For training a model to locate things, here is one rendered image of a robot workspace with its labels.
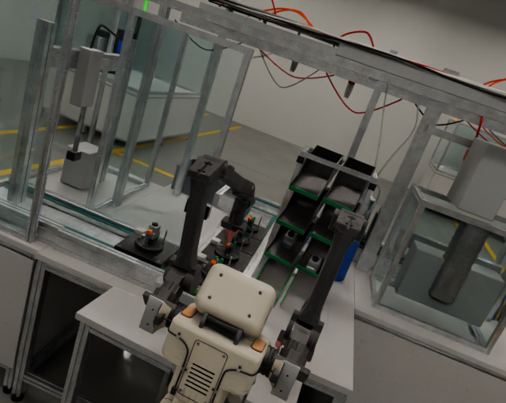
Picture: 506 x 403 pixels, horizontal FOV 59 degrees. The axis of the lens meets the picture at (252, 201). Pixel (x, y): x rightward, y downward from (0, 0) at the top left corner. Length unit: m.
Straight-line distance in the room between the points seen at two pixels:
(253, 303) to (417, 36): 11.49
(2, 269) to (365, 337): 1.92
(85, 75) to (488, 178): 2.16
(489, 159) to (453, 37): 9.99
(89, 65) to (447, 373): 2.54
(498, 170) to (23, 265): 2.40
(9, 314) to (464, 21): 11.65
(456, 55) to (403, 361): 10.35
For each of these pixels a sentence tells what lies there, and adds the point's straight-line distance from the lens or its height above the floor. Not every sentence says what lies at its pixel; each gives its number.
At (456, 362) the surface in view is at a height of 0.79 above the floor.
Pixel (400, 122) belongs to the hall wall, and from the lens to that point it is 12.41.
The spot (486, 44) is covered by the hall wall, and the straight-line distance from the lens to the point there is 12.64.
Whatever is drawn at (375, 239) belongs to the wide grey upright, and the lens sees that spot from 3.14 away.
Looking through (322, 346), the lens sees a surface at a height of 0.86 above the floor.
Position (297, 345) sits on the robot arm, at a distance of 1.40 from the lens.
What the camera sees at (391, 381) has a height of 0.52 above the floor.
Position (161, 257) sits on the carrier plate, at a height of 0.97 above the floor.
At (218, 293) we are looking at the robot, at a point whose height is 1.33.
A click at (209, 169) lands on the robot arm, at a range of 1.38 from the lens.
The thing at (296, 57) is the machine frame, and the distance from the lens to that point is 2.96.
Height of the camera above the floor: 1.98
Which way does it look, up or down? 18 degrees down
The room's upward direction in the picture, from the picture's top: 19 degrees clockwise
